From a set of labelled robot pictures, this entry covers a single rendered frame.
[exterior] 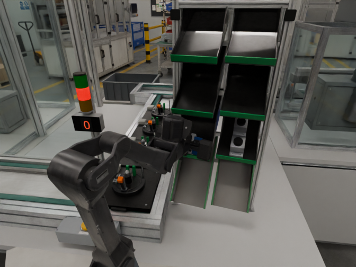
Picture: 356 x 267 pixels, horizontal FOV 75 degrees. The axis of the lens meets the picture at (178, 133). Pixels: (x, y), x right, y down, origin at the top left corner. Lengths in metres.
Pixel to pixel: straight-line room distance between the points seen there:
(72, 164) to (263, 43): 0.61
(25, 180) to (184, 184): 0.77
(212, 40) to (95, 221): 0.58
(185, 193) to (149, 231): 0.19
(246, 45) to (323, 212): 1.39
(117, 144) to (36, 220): 0.75
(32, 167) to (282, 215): 1.19
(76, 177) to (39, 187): 0.92
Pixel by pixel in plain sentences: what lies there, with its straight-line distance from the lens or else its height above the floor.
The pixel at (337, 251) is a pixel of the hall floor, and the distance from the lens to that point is 2.34.
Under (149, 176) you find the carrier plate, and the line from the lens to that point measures 1.08.
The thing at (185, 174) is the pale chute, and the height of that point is 1.07.
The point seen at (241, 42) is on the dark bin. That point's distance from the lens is 0.76.
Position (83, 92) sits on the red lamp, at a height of 1.34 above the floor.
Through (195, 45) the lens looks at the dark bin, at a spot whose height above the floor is 1.54.
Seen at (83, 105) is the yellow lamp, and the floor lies 1.29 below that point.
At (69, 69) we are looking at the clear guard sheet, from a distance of 1.07.
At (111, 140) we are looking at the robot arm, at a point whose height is 1.45.
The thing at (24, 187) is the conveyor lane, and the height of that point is 0.92.
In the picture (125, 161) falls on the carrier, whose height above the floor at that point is 0.97.
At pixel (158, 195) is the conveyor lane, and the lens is 1.00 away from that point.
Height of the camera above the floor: 1.65
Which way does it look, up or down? 29 degrees down
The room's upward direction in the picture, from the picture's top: straight up
